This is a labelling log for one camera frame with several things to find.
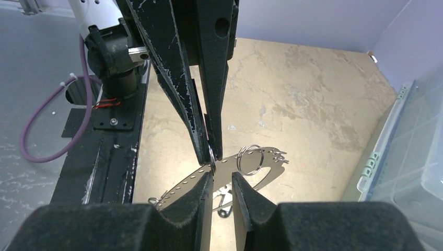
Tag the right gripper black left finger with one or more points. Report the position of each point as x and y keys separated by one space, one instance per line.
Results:
x=184 y=225

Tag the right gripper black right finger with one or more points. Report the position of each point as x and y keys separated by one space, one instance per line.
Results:
x=263 y=225

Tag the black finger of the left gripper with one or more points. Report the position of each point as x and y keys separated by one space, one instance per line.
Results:
x=214 y=20
x=158 y=28

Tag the steel perforated key plate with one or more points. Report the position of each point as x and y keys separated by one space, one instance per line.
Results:
x=248 y=161

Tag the keys with black tag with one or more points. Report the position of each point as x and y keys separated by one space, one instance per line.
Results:
x=225 y=194

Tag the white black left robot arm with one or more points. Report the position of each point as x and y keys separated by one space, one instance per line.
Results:
x=189 y=44

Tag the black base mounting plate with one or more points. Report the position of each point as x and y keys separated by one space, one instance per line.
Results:
x=101 y=167

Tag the clear green plastic storage box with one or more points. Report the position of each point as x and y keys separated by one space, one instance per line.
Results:
x=402 y=163

